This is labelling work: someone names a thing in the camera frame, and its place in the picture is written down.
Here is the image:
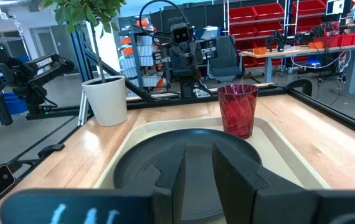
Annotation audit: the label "orange small box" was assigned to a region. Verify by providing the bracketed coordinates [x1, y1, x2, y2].
[252, 46, 268, 56]

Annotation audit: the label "black table frame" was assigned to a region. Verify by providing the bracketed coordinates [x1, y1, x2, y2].
[0, 26, 355, 218]

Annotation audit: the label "green plant white pot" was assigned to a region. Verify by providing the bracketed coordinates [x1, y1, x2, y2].
[42, 0, 129, 128]

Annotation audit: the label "beige plastic tray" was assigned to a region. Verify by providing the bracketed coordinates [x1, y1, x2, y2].
[93, 116, 333, 224]

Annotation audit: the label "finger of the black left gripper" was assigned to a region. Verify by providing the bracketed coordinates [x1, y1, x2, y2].
[168, 44, 187, 68]
[186, 42, 204, 68]

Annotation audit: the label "red faceted cup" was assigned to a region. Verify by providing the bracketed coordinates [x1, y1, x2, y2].
[216, 83, 260, 140]

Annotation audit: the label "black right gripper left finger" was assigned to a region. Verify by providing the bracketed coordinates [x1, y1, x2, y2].
[114, 139, 187, 224]

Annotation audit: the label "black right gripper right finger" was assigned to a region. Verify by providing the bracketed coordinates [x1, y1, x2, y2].
[211, 139, 319, 224]

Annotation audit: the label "black frame bracket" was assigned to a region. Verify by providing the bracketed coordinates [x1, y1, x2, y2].
[37, 143, 66, 159]

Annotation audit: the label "shelf with white bins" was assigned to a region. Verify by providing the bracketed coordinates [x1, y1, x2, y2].
[117, 17, 169, 98]

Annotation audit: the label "blue storage bin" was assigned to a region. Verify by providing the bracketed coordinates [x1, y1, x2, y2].
[0, 91, 29, 129]

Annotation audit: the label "shelving with red bins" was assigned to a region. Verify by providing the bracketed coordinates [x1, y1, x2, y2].
[226, 0, 328, 68]

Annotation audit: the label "wooden desk grey legs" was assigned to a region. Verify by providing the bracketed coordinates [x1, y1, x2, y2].
[238, 41, 355, 104]

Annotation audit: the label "red storage bin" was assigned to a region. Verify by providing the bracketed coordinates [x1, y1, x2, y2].
[319, 32, 355, 48]

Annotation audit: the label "black frame handle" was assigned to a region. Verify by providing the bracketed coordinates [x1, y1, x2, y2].
[284, 78, 313, 97]

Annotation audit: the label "dark grey office chair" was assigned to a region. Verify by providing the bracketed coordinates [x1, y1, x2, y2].
[207, 35, 244, 84]

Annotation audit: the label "black round plate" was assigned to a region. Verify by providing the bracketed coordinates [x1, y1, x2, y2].
[113, 128, 263, 223]

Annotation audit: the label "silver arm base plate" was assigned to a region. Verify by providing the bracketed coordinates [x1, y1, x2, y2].
[192, 88, 212, 99]

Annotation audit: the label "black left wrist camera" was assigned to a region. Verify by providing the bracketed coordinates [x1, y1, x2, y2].
[169, 23, 193, 46]

